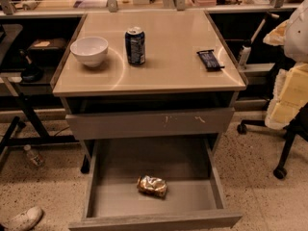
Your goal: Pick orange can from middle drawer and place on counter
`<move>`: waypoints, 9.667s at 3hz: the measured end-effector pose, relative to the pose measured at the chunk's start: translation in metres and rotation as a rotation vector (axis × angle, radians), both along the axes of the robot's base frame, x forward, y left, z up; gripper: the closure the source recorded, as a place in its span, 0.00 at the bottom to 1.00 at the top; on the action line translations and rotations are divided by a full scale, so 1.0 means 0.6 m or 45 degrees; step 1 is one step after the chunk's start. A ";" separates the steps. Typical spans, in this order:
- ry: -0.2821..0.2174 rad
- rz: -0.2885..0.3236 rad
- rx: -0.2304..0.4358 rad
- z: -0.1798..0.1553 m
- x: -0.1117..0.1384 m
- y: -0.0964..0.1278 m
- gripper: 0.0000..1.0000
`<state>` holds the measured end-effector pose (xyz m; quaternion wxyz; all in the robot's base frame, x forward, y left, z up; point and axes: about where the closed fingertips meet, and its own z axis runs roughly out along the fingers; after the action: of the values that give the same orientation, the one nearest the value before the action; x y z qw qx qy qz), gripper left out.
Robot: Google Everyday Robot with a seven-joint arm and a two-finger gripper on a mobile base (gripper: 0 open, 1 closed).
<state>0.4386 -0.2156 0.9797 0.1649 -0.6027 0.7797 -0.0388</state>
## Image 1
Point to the blue soda can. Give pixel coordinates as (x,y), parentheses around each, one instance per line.
(135,45)

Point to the black office chair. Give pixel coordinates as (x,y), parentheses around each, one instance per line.
(298,126)

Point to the dark box under shelf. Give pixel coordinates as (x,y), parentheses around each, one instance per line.
(47,51)

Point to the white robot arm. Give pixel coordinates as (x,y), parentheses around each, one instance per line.
(290,92)

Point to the grey top drawer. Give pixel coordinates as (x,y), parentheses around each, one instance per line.
(149,124)

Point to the plastic water bottle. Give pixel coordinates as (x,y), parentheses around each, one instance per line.
(33,155)

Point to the dark round bottle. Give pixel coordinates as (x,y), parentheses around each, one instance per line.
(32,72)

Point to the grey drawer cabinet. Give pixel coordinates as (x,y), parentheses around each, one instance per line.
(172,77)

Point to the white ceramic bowl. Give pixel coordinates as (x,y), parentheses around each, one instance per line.
(90,51)

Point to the dark snack bar wrapper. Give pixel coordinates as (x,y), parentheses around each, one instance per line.
(209,60)

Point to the white shoe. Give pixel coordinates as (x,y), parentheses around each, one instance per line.
(24,221)

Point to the open grey middle drawer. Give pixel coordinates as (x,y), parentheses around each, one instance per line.
(194,198)

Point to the white spray bottle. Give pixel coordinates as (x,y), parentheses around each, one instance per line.
(246,47)

